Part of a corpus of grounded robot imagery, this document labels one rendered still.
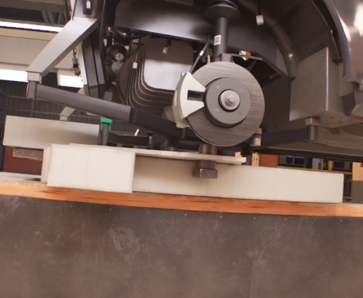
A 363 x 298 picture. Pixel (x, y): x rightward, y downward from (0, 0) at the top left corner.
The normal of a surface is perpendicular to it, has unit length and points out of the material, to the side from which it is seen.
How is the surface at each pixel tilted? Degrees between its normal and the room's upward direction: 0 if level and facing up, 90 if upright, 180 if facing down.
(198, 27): 90
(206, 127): 90
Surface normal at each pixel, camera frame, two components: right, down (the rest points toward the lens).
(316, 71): -0.97, -0.10
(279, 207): 0.22, -0.07
